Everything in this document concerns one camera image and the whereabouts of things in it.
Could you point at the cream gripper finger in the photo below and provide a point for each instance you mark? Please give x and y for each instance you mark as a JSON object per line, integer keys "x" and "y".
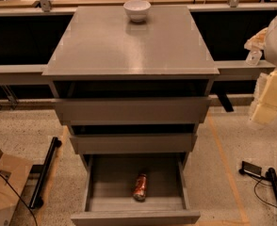
{"x": 257, "y": 41}
{"x": 263, "y": 108}

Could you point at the red coke can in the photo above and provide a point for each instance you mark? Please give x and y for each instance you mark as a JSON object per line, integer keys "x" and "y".
{"x": 139, "y": 192}

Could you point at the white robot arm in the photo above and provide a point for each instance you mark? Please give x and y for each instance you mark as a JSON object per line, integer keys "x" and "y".
{"x": 270, "y": 49}

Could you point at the grey drawer cabinet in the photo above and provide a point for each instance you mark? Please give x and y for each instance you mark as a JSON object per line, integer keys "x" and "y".
{"x": 103, "y": 54}

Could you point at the grey middle drawer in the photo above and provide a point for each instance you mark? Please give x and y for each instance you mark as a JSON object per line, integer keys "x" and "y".
{"x": 141, "y": 143}

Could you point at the grey open bottom drawer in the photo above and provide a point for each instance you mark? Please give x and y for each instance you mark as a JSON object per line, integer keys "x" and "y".
{"x": 111, "y": 179}

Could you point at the grey top drawer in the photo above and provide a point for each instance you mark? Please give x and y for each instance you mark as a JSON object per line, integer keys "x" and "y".
{"x": 118, "y": 111}

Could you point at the clear sanitizer pump bottle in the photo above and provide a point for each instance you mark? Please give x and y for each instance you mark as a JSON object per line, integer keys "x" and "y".
{"x": 253, "y": 57}

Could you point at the small black floor device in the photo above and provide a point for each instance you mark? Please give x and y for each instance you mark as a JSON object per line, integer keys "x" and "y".
{"x": 250, "y": 169}

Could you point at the white ceramic bowl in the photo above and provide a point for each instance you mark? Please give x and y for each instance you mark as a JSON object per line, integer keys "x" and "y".
{"x": 137, "y": 10}

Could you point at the black metal floor bar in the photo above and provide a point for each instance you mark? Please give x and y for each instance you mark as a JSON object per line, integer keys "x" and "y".
{"x": 42, "y": 171}

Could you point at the brown cardboard box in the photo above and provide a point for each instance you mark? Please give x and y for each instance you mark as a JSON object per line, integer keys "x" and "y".
{"x": 14, "y": 172}

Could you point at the grey metal shelf rail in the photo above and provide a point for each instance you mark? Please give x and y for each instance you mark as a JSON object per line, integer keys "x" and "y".
{"x": 231, "y": 70}

